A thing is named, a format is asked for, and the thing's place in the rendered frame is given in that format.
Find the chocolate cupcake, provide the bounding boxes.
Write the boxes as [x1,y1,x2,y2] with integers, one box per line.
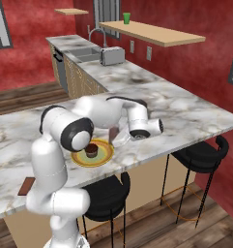
[84,143,100,159]

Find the green cup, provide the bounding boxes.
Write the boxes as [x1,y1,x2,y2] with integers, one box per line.
[122,12,131,25]

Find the small wooden wall shelf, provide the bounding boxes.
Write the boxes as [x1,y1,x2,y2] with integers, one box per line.
[54,8,90,16]

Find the black bar stool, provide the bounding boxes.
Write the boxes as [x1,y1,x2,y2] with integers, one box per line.
[76,171,131,248]
[160,135,230,229]

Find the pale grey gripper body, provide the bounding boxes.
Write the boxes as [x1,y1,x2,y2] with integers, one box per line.
[111,126,132,149]

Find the wooden cupboard run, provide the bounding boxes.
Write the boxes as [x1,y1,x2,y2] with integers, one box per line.
[48,43,108,100]

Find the brown chocolate bar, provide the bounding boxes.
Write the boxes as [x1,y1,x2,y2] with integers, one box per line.
[17,176,37,197]

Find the grey dishwasher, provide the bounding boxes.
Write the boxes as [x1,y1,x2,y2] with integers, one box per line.
[52,46,70,94]

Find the silver toaster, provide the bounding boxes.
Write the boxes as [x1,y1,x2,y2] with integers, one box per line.
[99,46,127,67]

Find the steel sink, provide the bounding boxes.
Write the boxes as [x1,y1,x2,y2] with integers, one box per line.
[67,46,103,63]

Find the silver tap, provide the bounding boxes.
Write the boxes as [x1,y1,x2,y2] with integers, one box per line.
[87,27,108,49]

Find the long wooden wall shelf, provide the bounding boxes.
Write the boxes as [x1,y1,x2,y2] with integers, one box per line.
[98,20,207,48]

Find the yellow and green plate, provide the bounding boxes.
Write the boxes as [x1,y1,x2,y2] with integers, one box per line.
[71,138,115,169]

